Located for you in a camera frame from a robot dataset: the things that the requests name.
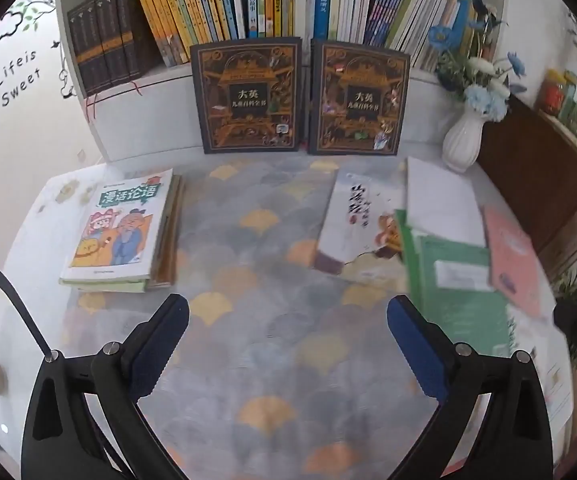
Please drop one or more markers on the dark ornate encyclopedia book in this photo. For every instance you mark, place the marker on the dark ornate encyclopedia book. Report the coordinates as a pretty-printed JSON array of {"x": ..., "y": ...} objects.
[
  {"x": 358, "y": 100},
  {"x": 246, "y": 95}
]

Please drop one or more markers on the row of yellow and blue books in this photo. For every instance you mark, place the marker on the row of yellow and blue books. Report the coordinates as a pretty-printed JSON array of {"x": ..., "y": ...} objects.
[{"x": 208, "y": 5}]

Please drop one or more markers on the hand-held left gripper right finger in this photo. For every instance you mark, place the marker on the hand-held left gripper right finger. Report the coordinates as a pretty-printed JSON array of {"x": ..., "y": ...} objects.
[{"x": 423, "y": 360}]

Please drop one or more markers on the white bookshelf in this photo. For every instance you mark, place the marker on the white bookshelf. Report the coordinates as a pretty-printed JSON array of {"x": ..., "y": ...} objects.
[{"x": 133, "y": 125}]

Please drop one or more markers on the white paper sheet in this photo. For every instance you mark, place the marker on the white paper sheet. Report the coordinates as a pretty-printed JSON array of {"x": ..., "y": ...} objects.
[{"x": 553, "y": 385}]

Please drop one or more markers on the cartoon cover paperback book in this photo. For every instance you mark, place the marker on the cartoon cover paperback book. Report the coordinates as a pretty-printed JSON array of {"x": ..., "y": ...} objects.
[{"x": 118, "y": 230}]

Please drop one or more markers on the black and green wall decal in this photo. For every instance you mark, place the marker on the black and green wall decal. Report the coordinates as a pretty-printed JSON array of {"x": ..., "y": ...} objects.
[{"x": 18, "y": 80}]

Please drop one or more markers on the blue and white artificial flowers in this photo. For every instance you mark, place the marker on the blue and white artificial flowers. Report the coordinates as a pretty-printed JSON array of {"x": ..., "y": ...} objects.
[{"x": 486, "y": 95}]

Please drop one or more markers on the red glass jar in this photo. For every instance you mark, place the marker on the red glass jar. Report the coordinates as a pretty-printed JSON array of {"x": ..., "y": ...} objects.
[{"x": 551, "y": 92}]

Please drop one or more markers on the green book with white label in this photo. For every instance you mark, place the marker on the green book with white label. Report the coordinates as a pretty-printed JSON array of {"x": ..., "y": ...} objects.
[{"x": 463, "y": 310}]

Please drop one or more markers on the brown wooden cabinet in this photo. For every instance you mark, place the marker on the brown wooden cabinet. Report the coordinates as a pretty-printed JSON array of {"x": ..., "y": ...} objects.
[{"x": 528, "y": 185}]

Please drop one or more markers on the light green edged book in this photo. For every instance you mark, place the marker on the light green edged book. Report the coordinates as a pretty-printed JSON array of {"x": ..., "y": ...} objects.
[{"x": 113, "y": 287}]

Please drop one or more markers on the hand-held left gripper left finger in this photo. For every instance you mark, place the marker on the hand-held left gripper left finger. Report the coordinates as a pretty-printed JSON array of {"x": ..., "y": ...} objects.
[{"x": 151, "y": 360}]

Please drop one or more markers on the plain white book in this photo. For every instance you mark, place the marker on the plain white book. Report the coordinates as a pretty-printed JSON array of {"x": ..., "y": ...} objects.
[{"x": 443, "y": 200}]

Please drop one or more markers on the white calligraphy cover book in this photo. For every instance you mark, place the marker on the white calligraphy cover book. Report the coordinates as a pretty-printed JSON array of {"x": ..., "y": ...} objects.
[{"x": 348, "y": 210}]

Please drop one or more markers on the pink book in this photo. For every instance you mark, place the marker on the pink book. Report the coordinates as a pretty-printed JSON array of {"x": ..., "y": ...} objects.
[{"x": 511, "y": 255}]

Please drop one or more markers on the white ribbed vase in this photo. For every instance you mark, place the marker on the white ribbed vase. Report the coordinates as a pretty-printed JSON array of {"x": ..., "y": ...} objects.
[{"x": 463, "y": 140}]

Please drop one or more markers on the tan cover book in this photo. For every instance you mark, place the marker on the tan cover book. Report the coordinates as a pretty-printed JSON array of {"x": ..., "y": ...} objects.
[{"x": 168, "y": 240}]

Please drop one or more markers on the green glass jar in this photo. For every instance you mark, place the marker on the green glass jar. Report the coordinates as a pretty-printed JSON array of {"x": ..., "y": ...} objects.
[{"x": 572, "y": 97}]

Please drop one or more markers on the row of white and blue books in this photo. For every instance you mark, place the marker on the row of white and blue books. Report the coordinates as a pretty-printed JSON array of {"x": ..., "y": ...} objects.
[{"x": 368, "y": 5}]

